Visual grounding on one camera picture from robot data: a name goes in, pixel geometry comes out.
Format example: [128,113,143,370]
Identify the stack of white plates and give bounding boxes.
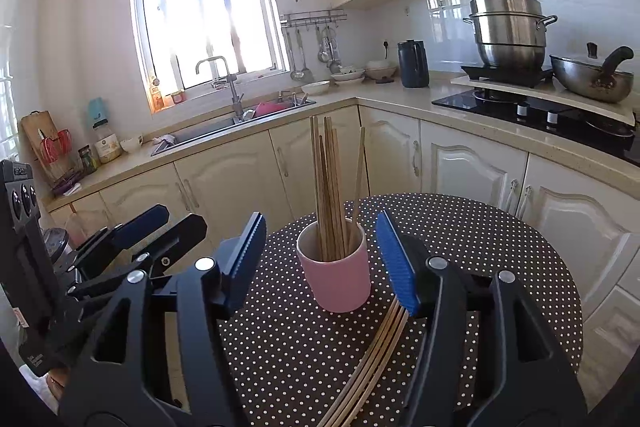
[330,64,367,84]

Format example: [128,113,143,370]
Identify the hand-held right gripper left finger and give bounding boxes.
[57,211,268,427]

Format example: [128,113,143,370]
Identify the glass jar with metal lid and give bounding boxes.
[42,227,71,268]

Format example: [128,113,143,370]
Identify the steel wok with black handle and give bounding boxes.
[550,43,636,104]

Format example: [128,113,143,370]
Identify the hanging steel skimmer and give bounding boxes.
[327,28,344,75]

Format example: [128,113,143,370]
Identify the pink cup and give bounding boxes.
[296,219,371,314]

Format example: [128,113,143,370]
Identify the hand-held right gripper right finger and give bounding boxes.
[375,211,588,427]

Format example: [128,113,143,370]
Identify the small dark seasoning bottle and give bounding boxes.
[77,146,99,174]

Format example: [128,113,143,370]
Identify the pink plastic bag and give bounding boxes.
[66,208,98,253]

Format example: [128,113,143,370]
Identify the beige kitchen countertop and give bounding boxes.
[42,69,640,212]

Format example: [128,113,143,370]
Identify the hanging steel ladle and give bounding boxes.
[289,29,314,82]

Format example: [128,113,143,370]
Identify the pile of chopsticks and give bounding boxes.
[315,297,411,427]

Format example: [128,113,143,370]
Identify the steel kitchen sink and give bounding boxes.
[150,98,317,156]

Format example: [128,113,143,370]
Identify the cream base cabinets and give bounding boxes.
[47,104,640,408]

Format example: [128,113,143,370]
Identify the bundle of chopsticks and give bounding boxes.
[309,114,367,260]

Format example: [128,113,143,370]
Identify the kitchen window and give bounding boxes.
[131,0,292,112]

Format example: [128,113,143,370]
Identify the steel sink faucet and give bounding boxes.
[195,56,246,124]

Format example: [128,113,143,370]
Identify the polka dot round table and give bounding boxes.
[165,193,583,427]

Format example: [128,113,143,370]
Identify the black induction cooker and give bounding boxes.
[460,63,555,86]

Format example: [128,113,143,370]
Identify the wooden cutting board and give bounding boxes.
[20,110,61,172]

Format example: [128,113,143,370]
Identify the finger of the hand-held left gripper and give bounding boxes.
[74,204,169,271]
[66,213,209,304]

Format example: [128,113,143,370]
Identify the person's left hand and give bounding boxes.
[47,369,70,403]

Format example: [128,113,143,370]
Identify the glass jar with white lid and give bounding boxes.
[92,119,122,164]

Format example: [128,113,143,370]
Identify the purple tray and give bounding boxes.
[51,171,85,198]

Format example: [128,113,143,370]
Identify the teal plastic bottle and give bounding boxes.
[89,97,111,128]

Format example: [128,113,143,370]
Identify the black glass gas hob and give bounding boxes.
[431,89,640,165]

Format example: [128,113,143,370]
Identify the dark blue kettle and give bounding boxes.
[397,39,431,88]

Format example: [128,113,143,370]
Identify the large white bowl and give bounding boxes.
[365,59,399,81]

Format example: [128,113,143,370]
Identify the steel utensil rail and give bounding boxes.
[279,9,348,28]

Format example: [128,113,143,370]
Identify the red kitchen tool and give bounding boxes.
[39,129,72,166]

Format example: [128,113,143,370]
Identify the white stove cover board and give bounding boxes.
[450,74,638,126]

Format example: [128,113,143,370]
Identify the stacked steel steamer pot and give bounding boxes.
[462,0,558,68]

